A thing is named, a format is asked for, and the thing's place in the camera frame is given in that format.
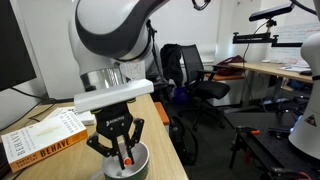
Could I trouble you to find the dark cart table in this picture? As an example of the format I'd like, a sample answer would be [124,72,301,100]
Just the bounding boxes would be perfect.
[223,111,320,180]

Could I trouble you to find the black cable loop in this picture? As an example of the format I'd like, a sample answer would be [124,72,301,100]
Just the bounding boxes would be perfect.
[191,0,212,12]

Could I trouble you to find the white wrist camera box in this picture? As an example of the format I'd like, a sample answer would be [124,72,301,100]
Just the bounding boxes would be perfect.
[73,78,155,114]

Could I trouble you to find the orange white Behave book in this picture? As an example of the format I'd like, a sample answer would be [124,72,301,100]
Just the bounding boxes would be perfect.
[0,114,89,174]

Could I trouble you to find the whiteboard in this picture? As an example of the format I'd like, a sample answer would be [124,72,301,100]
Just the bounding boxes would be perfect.
[267,21,320,66]

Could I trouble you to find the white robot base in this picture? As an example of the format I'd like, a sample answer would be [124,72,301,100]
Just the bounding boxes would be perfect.
[287,0,320,162]

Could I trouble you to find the orange box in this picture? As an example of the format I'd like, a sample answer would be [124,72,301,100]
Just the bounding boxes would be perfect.
[153,101,171,127]

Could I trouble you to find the black monitor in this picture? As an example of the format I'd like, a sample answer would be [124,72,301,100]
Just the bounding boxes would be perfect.
[0,0,38,92]

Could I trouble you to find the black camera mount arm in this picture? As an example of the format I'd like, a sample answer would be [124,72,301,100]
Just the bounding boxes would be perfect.
[231,18,305,49]

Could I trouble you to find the orange black clamp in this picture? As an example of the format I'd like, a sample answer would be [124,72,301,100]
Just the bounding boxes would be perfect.
[237,125,262,137]
[269,166,313,180]

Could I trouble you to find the purple bin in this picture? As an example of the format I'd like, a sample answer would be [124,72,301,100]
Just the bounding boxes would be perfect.
[173,86,191,105]

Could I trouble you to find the red bag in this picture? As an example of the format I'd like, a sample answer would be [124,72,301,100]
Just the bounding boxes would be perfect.
[215,54,247,77]

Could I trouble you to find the black monitor cable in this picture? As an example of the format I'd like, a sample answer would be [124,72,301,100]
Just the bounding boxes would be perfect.
[0,86,75,133]

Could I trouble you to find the black office chair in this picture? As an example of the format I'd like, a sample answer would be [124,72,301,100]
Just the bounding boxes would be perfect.
[179,44,232,132]

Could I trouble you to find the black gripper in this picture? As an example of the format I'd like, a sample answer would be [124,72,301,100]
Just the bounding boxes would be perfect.
[86,101,146,171]

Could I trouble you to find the papers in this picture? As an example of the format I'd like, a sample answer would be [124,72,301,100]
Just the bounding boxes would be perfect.
[277,64,313,75]

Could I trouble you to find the small black device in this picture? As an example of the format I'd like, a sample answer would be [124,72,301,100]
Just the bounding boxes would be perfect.
[266,126,292,140]

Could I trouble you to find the black perforated breadboard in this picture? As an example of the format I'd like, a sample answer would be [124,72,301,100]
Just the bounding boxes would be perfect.
[238,128,320,180]

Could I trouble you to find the wooden background desk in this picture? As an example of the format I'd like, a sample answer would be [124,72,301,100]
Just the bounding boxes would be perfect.
[213,61,315,108]

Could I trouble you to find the black jacket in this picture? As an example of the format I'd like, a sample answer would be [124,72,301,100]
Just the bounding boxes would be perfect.
[159,43,185,89]

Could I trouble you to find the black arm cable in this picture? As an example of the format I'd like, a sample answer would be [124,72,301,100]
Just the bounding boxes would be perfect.
[145,19,169,83]

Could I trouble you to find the black bar camera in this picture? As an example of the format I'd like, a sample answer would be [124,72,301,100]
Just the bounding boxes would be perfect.
[248,2,297,23]

